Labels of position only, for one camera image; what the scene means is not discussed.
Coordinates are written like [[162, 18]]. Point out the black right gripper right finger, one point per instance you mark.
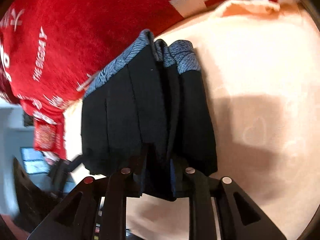
[[220, 208]]

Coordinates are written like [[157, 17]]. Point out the dark navy pants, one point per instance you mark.
[[147, 110]]

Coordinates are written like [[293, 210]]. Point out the cream sofa cushion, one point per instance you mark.
[[260, 67]]

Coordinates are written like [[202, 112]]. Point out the red printed blanket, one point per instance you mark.
[[51, 50]]

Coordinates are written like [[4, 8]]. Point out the wall television screen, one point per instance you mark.
[[34, 161]]

